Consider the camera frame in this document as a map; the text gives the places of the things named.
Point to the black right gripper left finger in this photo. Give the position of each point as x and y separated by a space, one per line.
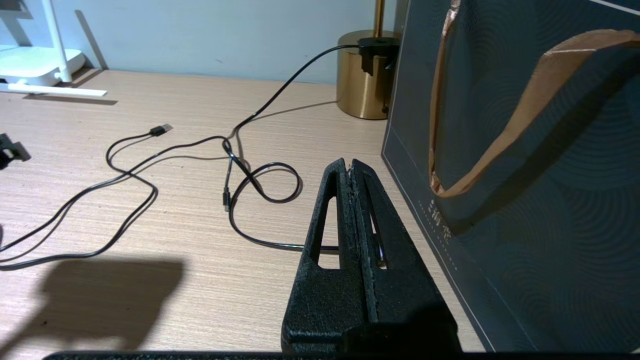
325 300

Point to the brass desk lamp dark shade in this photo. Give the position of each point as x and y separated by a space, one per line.
360 90

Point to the small black clip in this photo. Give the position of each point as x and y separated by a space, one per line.
11 151

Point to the black square switch box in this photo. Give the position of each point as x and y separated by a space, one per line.
377 50

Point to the black box with bag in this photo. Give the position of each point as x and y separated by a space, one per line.
525 250

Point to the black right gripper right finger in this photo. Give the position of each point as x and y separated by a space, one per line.
410 305

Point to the white router with antennas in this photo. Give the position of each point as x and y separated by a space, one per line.
30 60

